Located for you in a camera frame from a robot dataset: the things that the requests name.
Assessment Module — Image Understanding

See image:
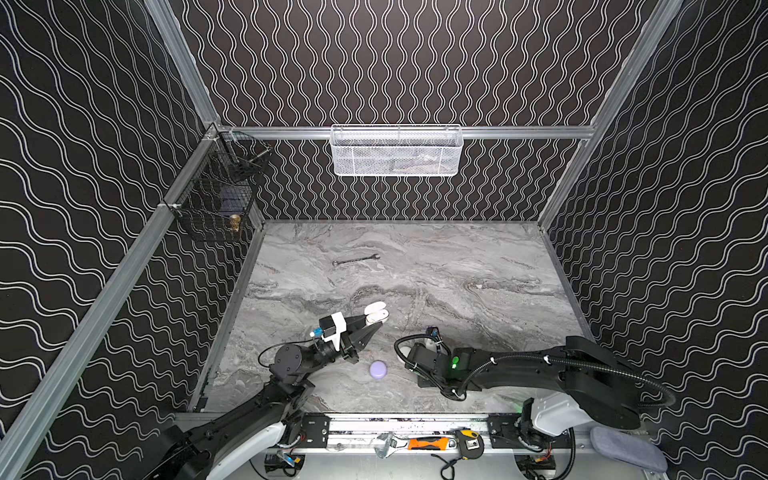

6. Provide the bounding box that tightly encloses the cream earbud charging case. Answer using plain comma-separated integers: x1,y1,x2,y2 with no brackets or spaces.
364,301,389,325

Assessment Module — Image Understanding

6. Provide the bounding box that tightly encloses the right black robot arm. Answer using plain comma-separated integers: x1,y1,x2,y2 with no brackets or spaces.
394,329,676,437

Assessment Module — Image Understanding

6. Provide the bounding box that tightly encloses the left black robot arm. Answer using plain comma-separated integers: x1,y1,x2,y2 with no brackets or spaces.
128,302,389,479

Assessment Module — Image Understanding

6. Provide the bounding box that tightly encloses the purple round charging case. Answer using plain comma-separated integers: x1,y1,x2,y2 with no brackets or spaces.
369,360,388,380

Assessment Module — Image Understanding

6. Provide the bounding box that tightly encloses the steel combination wrench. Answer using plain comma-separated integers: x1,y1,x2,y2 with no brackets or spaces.
332,253,381,267

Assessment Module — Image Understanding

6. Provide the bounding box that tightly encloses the orange utility knife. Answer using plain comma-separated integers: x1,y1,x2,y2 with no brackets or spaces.
407,436,457,451

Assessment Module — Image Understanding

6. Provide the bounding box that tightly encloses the yellow black tape measure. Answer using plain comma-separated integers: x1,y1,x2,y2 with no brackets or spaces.
454,429,485,460

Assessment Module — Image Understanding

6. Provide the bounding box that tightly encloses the adjustable wrench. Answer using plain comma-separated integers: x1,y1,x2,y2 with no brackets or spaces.
373,432,400,459

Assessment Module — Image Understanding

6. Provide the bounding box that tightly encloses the brass fitting in basket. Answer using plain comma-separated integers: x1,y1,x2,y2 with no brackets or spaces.
229,214,242,233

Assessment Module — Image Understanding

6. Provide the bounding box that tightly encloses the grey cloth pad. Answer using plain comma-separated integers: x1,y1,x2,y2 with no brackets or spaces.
590,427,668,474

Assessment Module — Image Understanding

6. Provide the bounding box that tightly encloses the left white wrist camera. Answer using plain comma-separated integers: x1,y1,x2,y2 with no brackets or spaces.
310,312,347,352

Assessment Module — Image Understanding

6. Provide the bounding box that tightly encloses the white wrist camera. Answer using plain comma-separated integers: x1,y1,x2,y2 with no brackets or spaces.
310,312,347,352
424,326,442,352

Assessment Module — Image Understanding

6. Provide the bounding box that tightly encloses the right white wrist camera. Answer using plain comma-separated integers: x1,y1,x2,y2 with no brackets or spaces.
424,326,442,352

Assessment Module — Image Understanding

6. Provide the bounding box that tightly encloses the white wire mesh basket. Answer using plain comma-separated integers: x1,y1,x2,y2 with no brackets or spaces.
329,124,464,177

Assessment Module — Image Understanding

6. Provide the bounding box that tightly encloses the black wire basket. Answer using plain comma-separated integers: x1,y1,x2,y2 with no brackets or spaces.
172,132,274,245

